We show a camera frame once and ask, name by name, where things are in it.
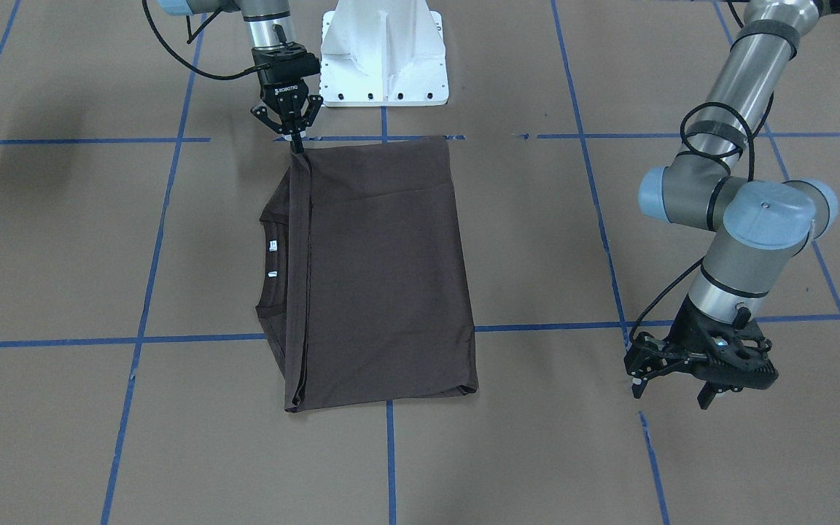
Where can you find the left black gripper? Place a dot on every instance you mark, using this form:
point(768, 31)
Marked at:
point(681, 337)

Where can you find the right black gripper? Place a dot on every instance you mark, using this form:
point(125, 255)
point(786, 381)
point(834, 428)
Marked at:
point(289, 90)

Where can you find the dark brown t-shirt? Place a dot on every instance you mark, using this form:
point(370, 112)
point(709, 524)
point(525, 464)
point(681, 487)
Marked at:
point(365, 296)

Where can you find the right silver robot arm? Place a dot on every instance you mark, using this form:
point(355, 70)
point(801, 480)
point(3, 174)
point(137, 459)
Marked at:
point(269, 24)

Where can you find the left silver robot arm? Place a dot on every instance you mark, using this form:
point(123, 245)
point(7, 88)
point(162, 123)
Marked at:
point(758, 226)

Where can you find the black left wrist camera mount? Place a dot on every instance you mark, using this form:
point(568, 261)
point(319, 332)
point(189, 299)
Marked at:
point(694, 329)

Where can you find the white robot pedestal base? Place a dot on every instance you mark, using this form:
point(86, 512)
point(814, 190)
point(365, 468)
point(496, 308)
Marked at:
point(383, 53)

